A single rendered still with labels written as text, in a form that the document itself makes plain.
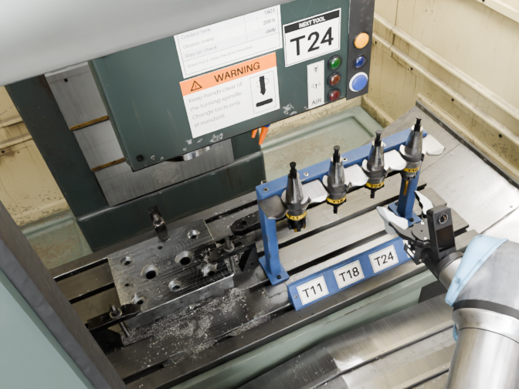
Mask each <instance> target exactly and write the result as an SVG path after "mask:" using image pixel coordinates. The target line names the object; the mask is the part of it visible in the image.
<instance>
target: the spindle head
mask: <svg viewBox="0 0 519 389"><path fill-rule="evenodd" d="M336 8H341V27H340V49H339V50H336V51H333V52H329V53H327V54H324V55H322V56H317V57H314V58H312V59H308V60H305V61H303V62H300V63H296V64H293V65H291V66H287V67H285V56H284V44H283V25H286V24H288V23H291V22H295V21H298V20H301V19H305V18H308V17H311V16H314V15H318V14H321V13H324V12H328V11H331V10H334V9H336ZM349 8H350V0H295V1H292V2H287V3H284V4H282V5H280V21H281V33H282V45H283V47H282V48H279V49H275V50H273V51H269V52H265V53H263V54H260V55H258V56H253V57H250V58H248V59H244V60H240V61H238V62H235V63H231V64H229V65H225V66H221V67H219V68H216V69H211V70H209V71H206V72H203V73H199V74H196V75H194V76H190V77H187V78H184V77H183V73H182V70H181V63H180V60H179V56H178V50H177V47H176V43H175V37H174V36H172V37H168V38H166V39H161V40H158V41H155V42H150V43H148V44H145V45H142V46H137V47H134V48H132V49H127V50H124V51H121V52H116V53H114V54H110V55H108V56H103V57H100V58H97V59H93V60H90V61H87V62H88V65H89V67H90V71H91V73H92V75H93V78H94V81H95V83H96V85H97V89H98V91H99V93H100V96H101V99H102V101H103V104H104V106H105V109H106V112H107V115H108V117H109V119H110V122H111V125H112V127H113V129H114V133H115V135H116V137H117V140H118V143H119V145H120V148H121V150H122V153H123V156H124V159H125V161H126V163H127V164H128V165H129V166H130V167H131V170H132V172H135V171H139V170H142V169H145V168H146V167H150V166H153V165H156V164H160V163H161V162H164V161H168V160H171V159H173V158H175V157H179V156H182V155H184V154H187V153H190V152H193V151H196V150H199V149H202V148H203V147H207V146H210V145H213V144H216V143H218V142H221V141H224V140H228V139H230V138H232V137H236V136H239V135H241V134H244V133H247V132H250V131H252V130H256V129H258V128H261V127H265V126H267V125H270V124H272V123H276V122H278V121H281V120H285V119H286V118H289V117H293V116H296V115H298V114H300V113H304V112H307V111H309V110H313V109H315V108H318V107H322V106H324V105H327V104H329V103H331V102H329V101H328V100H327V95H328V94H329V92H330V91H331V90H332V89H335V88H338V89H339V90H340V91H341V97H340V98H339V100H341V99H344V98H346V93H347V73H348V29H349ZM273 52H275V53H276V72H277V82H278V93H279V102H280V108H279V109H277V110H273V111H270V112H268V113H264V114H261V115H259V116H257V117H253V118H250V119H248V120H244V121H241V122H239V123H235V124H233V125H230V126H227V127H223V128H221V129H218V130H215V131H213V132H210V133H207V134H203V135H201V136H198V137H195V138H193V136H192V130H191V127H190V123H189V120H188V114H187V111H186V107H185V101H184V98H183V95H182V91H181V86H180V82H182V81H185V80H187V79H192V78H195V77H197V76H201V75H204V74H207V73H211V72H214V71H216V70H219V69H224V68H226V67H229V66H233V65H235V64H239V63H243V62H245V61H248V60H251V59H255V58H258V57H261V56H265V55H268V54H270V53H273ZM336 55H338V56H340V57H341V58H342V64H341V66H340V67H339V68H338V69H337V70H335V71H331V70H329V69H328V67H327V63H328V61H329V59H330V58H331V57H332V56H336ZM322 60H323V61H324V104H322V105H320V106H318V107H314V108H311V109H308V82H307V66H308V65H310V64H313V63H317V62H320V61H322ZM336 72H338V73H340V74H341V81H340V83H339V84H338V85H337V86H335V87H330V86H328V84H327V79H328V77H329V76H330V75H331V74H332V73H336Z"/></svg>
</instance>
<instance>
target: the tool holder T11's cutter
mask: <svg viewBox="0 0 519 389"><path fill-rule="evenodd" d="M287 227H288V229H289V230H291V229H293V230H294V232H301V229H302V228H305V227H306V217H305V216H304V217H303V218H302V219H301V220H299V221H293V220H291V219H289V218H287Z"/></svg>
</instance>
